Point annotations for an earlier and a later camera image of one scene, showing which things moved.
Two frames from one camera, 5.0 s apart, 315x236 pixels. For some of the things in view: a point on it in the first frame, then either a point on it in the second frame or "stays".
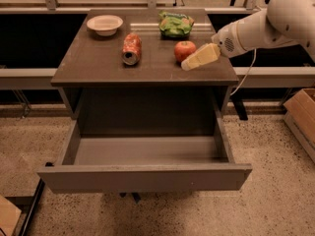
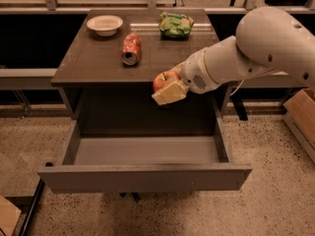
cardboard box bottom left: (9, 217) stays
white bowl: (105, 25) stays
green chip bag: (176, 26) stays
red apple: (182, 49) → (164, 79)
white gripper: (226, 42) → (194, 72)
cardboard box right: (299, 117) stays
